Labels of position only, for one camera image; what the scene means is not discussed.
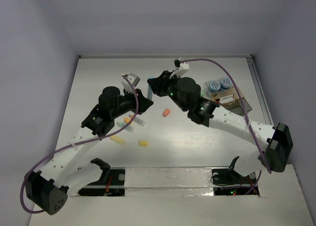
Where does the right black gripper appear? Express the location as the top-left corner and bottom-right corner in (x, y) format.
(147, 70), (189, 112)

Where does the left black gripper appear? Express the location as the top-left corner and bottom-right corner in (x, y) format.
(111, 86), (153, 119)

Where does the blue highlighter pen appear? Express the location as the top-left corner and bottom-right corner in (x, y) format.
(147, 86), (153, 100)

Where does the orange highlighter pen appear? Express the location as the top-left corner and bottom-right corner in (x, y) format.
(129, 115), (146, 127)

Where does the orange highlighter cap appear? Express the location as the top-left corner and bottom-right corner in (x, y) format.
(162, 109), (170, 117)

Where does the green highlighter pen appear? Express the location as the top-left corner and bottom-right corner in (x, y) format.
(117, 122), (135, 133)

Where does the yellow highlighter cap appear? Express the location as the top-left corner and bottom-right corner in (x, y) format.
(139, 141), (149, 147)

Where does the yellow highlighter pen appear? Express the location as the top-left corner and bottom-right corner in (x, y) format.
(110, 135), (126, 145)

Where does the blue patterned tape roll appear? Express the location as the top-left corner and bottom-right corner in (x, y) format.
(208, 80), (221, 92)

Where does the blue whiteboard marker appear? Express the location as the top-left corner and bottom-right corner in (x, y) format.
(220, 98), (235, 105)

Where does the black whiteboard marker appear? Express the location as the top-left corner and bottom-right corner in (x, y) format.
(219, 94), (234, 100)

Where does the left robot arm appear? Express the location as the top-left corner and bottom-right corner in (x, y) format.
(20, 86), (153, 215)

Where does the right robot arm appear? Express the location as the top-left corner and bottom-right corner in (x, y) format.
(147, 71), (293, 182)

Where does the clear compartment organizer box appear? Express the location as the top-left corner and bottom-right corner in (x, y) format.
(201, 76), (252, 116)

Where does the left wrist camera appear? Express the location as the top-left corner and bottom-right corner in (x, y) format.
(122, 73), (140, 87)

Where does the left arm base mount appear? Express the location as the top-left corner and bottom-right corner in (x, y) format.
(78, 158), (125, 197)

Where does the aluminium rail right edge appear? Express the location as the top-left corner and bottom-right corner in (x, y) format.
(246, 57), (287, 164)

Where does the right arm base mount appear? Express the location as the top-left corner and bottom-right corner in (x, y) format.
(210, 157), (259, 196)

